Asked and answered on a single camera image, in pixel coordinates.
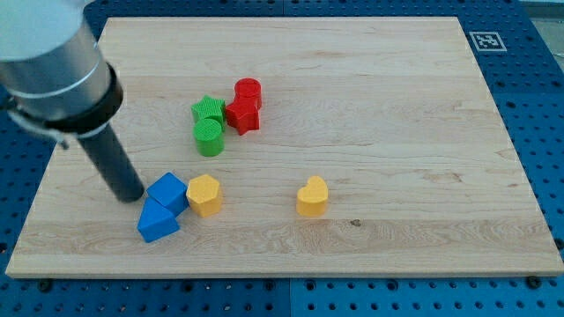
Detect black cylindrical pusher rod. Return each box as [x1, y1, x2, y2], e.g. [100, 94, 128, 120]
[78, 123, 145, 203]

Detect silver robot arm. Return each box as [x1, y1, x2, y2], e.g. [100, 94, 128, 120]
[1, 0, 123, 145]

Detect red star block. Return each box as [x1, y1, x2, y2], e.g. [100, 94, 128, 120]
[226, 97, 260, 136]

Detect white fiducial marker tag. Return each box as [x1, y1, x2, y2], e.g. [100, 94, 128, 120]
[469, 31, 507, 52]

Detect light wooden board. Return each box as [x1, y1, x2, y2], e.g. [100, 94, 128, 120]
[6, 17, 563, 279]

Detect blue cube block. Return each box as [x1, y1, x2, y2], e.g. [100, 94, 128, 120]
[147, 172, 189, 217]

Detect red cylinder block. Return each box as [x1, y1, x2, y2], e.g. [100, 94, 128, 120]
[234, 77, 262, 110]

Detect yellow heart block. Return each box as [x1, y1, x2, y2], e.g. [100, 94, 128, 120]
[296, 175, 329, 217]

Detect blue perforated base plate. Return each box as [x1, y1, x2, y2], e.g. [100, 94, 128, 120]
[1, 0, 563, 316]

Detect yellow hexagon block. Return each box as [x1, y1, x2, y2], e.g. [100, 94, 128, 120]
[186, 174, 223, 217]

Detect blue triangle block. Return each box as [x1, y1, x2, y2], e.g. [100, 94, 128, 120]
[137, 197, 180, 243]

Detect green cylinder block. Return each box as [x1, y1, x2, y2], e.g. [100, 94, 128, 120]
[193, 118, 224, 157]

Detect green star block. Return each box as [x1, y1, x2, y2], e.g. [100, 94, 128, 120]
[190, 95, 226, 129]

